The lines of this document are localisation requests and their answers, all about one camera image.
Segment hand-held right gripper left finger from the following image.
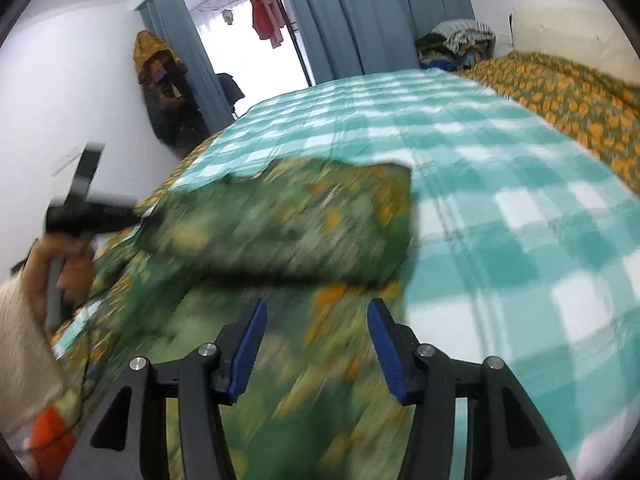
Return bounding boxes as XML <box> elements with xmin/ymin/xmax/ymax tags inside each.
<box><xmin>60</xmin><ymin>297</ymin><xmax>268</xmax><ymax>480</ymax></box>

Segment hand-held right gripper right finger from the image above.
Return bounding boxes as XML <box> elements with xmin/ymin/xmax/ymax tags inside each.
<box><xmin>367</xmin><ymin>297</ymin><xmax>576</xmax><ymax>480</ymax></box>

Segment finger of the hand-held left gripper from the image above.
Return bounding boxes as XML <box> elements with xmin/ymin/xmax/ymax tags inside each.
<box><xmin>100</xmin><ymin>201</ymin><xmax>147</xmax><ymax>235</ymax></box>

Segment green floral cloth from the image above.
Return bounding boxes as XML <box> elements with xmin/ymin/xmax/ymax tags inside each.
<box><xmin>50</xmin><ymin>157</ymin><xmax>416</xmax><ymax>480</ymax></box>

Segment person's left forearm cream sleeve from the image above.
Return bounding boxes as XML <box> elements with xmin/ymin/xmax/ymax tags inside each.
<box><xmin>0</xmin><ymin>277</ymin><xmax>68</xmax><ymax>433</ymax></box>

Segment red hanging clothes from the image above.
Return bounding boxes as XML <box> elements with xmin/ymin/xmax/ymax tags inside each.
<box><xmin>249</xmin><ymin>0</ymin><xmax>286</xmax><ymax>50</ymax></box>

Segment pile of clothes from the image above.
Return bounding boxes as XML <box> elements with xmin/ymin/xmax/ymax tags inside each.
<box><xmin>414</xmin><ymin>19</ymin><xmax>497</xmax><ymax>72</ymax></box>

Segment person's left hand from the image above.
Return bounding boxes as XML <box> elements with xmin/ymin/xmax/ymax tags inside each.
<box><xmin>22</xmin><ymin>234</ymin><xmax>97</xmax><ymax>318</ymax></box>

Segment teal checkered blanket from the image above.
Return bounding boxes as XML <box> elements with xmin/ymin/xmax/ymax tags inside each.
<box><xmin>52</xmin><ymin>67</ymin><xmax>640</xmax><ymax>480</ymax></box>

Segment dark garment by doorway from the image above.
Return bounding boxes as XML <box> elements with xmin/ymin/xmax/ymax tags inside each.
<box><xmin>216</xmin><ymin>72</ymin><xmax>246</xmax><ymax>113</ymax></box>

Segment narrow blue curtain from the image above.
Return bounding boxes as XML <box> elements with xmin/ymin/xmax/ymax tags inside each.
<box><xmin>136</xmin><ymin>0</ymin><xmax>237</xmax><ymax>123</ymax></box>

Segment orange cloth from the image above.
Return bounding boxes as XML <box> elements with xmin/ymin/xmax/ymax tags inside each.
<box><xmin>29</xmin><ymin>407</ymin><xmax>77</xmax><ymax>480</ymax></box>

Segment orange floral bedsheet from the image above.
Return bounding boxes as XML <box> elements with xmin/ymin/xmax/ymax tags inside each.
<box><xmin>135</xmin><ymin>51</ymin><xmax>640</xmax><ymax>218</ymax></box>

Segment wide blue curtain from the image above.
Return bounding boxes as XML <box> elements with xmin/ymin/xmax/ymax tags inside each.
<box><xmin>276</xmin><ymin>0</ymin><xmax>476</xmax><ymax>87</ymax></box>

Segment dark clothes hanging on wall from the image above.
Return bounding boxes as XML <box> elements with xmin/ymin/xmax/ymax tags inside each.
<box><xmin>132</xmin><ymin>30</ymin><xmax>211</xmax><ymax>158</ymax></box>

